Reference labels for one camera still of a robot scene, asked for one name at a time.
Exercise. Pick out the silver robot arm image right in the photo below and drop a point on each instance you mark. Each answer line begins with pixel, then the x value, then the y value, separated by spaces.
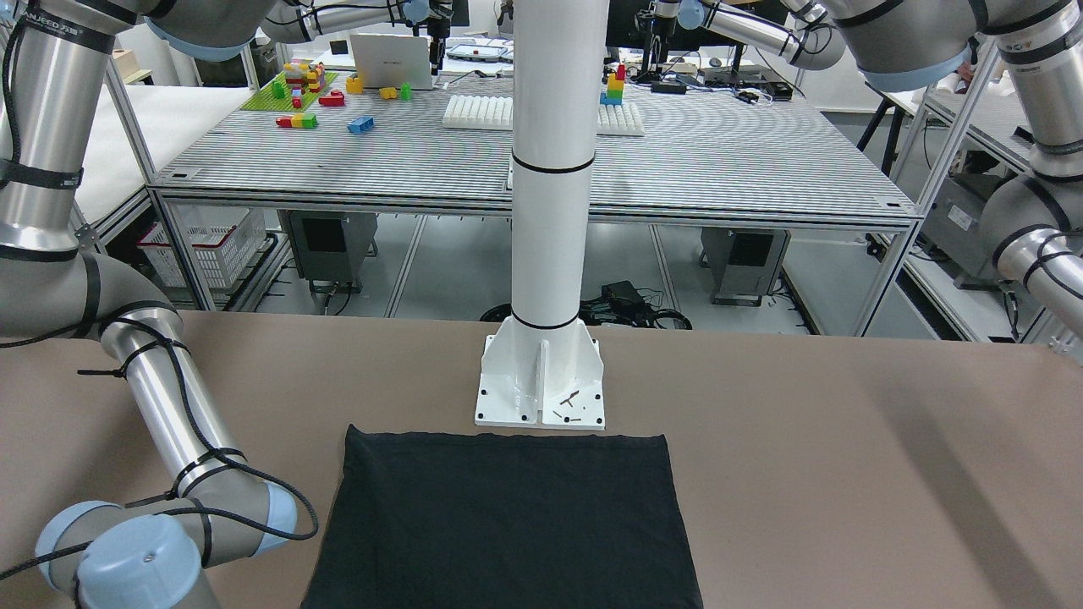
pixel 1030 227

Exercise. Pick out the large aluminium workbench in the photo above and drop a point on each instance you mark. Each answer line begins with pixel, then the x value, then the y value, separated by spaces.
pixel 705 159

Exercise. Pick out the blue toy brick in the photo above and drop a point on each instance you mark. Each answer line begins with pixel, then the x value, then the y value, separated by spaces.
pixel 361 124

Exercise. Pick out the white plastic basket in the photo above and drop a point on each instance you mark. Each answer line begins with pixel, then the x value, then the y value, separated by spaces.
pixel 224 239

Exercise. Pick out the white ribbed tray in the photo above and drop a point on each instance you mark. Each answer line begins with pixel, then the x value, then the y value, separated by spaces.
pixel 494 113

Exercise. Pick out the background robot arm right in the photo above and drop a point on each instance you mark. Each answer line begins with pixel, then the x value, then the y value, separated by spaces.
pixel 813 44

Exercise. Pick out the black printed t-shirt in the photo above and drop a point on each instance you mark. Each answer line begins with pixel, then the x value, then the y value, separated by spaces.
pixel 438 520

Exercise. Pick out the white laptop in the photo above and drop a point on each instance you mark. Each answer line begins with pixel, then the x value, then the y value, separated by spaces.
pixel 383 60

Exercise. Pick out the red yellow green brick bar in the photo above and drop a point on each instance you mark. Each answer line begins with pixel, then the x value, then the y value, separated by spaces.
pixel 302 120

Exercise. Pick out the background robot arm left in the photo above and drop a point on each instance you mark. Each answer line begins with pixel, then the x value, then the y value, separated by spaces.
pixel 296 22

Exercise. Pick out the stacked coloured brick tower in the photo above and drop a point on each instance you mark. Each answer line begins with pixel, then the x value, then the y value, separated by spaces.
pixel 614 86

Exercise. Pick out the silver robot arm image left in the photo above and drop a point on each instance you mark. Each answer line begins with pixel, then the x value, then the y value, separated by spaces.
pixel 151 554

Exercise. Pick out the grey control box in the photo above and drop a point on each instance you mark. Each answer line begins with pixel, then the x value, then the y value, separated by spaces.
pixel 744 263
pixel 329 247

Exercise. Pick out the white central pillar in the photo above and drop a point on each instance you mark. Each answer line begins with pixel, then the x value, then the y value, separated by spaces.
pixel 542 368

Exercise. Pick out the green building plate with bricks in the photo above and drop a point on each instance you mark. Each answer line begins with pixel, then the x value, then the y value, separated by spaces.
pixel 295 88

